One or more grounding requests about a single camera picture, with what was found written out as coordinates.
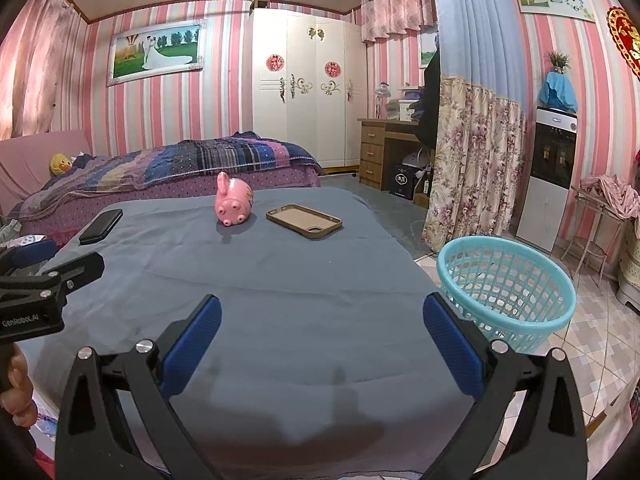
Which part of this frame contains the person's left hand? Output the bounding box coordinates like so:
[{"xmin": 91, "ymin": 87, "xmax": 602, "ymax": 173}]
[{"xmin": 0, "ymin": 345, "xmax": 39, "ymax": 428}]

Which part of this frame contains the framed wedding poster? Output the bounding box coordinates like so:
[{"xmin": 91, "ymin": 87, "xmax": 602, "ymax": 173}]
[{"xmin": 106, "ymin": 19, "xmax": 207, "ymax": 87}]

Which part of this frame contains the blue and floral curtain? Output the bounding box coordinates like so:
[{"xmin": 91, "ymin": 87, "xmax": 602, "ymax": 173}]
[{"xmin": 421, "ymin": 0, "xmax": 528, "ymax": 256}]

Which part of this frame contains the metal stand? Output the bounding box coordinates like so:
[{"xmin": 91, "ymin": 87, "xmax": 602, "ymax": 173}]
[{"xmin": 560, "ymin": 185, "xmax": 626, "ymax": 288}]

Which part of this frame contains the pink cloth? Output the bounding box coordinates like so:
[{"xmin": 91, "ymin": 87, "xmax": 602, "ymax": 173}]
[{"xmin": 580, "ymin": 175, "xmax": 640, "ymax": 221}]

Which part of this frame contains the pale printed cloth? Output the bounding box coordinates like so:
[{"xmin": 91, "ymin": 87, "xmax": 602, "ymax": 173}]
[{"xmin": 585, "ymin": 375, "xmax": 640, "ymax": 441}]

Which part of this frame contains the white wardrobe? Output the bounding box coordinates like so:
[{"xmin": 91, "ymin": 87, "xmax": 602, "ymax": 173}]
[{"xmin": 251, "ymin": 7, "xmax": 368, "ymax": 170}]

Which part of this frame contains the black phone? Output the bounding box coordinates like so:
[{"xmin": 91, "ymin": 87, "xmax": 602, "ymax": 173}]
[{"xmin": 78, "ymin": 208, "xmax": 124, "ymax": 246}]

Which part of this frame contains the desk lamp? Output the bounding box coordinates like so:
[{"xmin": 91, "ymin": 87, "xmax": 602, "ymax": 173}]
[{"xmin": 374, "ymin": 82, "xmax": 392, "ymax": 121}]

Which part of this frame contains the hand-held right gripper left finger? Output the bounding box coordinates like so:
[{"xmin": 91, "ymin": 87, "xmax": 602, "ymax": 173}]
[{"xmin": 54, "ymin": 294, "xmax": 223, "ymax": 480}]

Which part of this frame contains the floral covered appliance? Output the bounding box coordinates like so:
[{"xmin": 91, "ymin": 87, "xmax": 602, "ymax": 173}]
[{"xmin": 615, "ymin": 220, "xmax": 640, "ymax": 306}]

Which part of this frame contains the wooden desk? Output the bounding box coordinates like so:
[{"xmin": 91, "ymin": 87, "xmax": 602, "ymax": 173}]
[{"xmin": 357, "ymin": 117, "xmax": 436, "ymax": 192}]

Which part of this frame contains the pink headboard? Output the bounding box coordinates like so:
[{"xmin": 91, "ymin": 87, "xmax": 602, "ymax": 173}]
[{"xmin": 0, "ymin": 129, "xmax": 92, "ymax": 216}]

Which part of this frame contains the pink floral valance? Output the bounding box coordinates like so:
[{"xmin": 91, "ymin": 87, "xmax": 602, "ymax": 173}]
[{"xmin": 361, "ymin": 0, "xmax": 435, "ymax": 43}]

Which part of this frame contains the black box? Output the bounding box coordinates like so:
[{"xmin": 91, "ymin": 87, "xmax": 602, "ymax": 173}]
[{"xmin": 389, "ymin": 162, "xmax": 418, "ymax": 201}]

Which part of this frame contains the wall clock picture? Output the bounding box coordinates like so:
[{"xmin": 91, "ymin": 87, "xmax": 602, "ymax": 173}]
[{"xmin": 514, "ymin": 0, "xmax": 597, "ymax": 23}]

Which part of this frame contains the small potted plant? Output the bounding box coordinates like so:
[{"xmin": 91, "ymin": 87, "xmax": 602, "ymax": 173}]
[{"xmin": 546, "ymin": 50, "xmax": 571, "ymax": 75}]

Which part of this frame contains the white water dispenser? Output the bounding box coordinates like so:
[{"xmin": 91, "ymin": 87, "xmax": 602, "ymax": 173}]
[{"xmin": 516, "ymin": 106, "xmax": 578, "ymax": 253}]

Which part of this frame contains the pink window curtain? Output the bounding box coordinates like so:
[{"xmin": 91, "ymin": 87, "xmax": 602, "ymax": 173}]
[{"xmin": 0, "ymin": 0, "xmax": 91, "ymax": 141}]

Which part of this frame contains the dark hanging garment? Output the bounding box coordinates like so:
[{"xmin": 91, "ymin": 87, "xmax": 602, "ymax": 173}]
[{"xmin": 416, "ymin": 37, "xmax": 442, "ymax": 148}]

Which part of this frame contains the tan phone case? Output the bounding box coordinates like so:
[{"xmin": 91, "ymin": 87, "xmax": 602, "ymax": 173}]
[{"xmin": 266, "ymin": 203, "xmax": 344, "ymax": 241}]

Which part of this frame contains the blue cloth cover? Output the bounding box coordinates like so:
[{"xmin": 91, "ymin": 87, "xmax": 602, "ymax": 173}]
[{"xmin": 539, "ymin": 71, "xmax": 579, "ymax": 113}]

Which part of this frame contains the small wall photo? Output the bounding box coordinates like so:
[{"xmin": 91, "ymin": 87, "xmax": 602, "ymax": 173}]
[{"xmin": 419, "ymin": 30, "xmax": 438, "ymax": 67}]

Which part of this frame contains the white box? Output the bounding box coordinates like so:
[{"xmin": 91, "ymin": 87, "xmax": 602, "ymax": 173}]
[{"xmin": 385, "ymin": 97, "xmax": 423, "ymax": 122}]

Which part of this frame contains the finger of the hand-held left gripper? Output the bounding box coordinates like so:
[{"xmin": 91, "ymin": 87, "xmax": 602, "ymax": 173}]
[
  {"xmin": 0, "ymin": 239, "xmax": 59, "ymax": 277},
  {"xmin": 0, "ymin": 252, "xmax": 106, "ymax": 311}
]

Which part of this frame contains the teal plastic basket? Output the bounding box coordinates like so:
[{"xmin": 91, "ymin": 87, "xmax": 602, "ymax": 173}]
[{"xmin": 436, "ymin": 235, "xmax": 577, "ymax": 353}]

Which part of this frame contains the red heart wall decoration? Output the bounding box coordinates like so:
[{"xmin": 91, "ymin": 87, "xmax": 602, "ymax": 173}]
[{"xmin": 606, "ymin": 7, "xmax": 640, "ymax": 81}]

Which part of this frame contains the plaid blanket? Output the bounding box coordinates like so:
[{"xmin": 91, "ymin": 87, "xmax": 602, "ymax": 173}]
[{"xmin": 20, "ymin": 132, "xmax": 326, "ymax": 221}]

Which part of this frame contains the blue-grey table cloth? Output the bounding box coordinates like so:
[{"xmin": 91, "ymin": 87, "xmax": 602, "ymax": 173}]
[{"xmin": 15, "ymin": 187, "xmax": 531, "ymax": 480}]

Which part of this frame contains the pink piggy bank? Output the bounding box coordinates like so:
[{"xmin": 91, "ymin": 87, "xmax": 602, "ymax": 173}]
[{"xmin": 215, "ymin": 171, "xmax": 254, "ymax": 227}]

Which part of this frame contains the bed with purple skirt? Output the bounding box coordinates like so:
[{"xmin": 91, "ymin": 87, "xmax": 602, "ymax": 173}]
[{"xmin": 10, "ymin": 132, "xmax": 323, "ymax": 248}]

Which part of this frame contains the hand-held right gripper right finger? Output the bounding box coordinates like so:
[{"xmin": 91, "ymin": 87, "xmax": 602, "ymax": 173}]
[{"xmin": 421, "ymin": 291, "xmax": 588, "ymax": 480}]

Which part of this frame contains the white bag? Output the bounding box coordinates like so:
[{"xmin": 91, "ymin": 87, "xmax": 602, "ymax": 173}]
[{"xmin": 400, "ymin": 146, "xmax": 433, "ymax": 173}]

